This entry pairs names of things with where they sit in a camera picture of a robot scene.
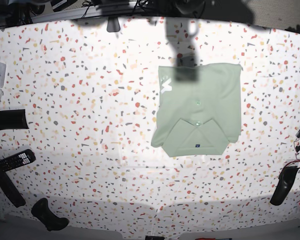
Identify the green T-shirt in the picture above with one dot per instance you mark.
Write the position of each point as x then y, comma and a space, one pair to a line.
199, 109

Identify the terrazzo patterned table cloth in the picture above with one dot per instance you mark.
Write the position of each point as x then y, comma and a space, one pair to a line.
91, 99

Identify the black TV remote control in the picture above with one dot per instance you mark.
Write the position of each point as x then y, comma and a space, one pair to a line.
17, 160

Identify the black cylinder tube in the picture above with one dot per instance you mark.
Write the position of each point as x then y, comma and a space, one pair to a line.
13, 119

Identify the long black bar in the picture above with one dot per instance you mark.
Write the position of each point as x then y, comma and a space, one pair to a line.
10, 190

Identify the grey camera mount base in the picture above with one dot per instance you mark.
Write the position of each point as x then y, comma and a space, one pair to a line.
113, 25

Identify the red handled screwdriver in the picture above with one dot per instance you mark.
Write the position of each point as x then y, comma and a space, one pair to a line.
213, 238

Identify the black curved handle left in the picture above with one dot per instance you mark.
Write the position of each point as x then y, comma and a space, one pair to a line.
41, 211

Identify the black curved handle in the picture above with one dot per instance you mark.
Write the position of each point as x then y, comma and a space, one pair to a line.
41, 211
286, 180

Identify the black curved handle right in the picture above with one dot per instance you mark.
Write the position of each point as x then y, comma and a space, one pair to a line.
286, 180

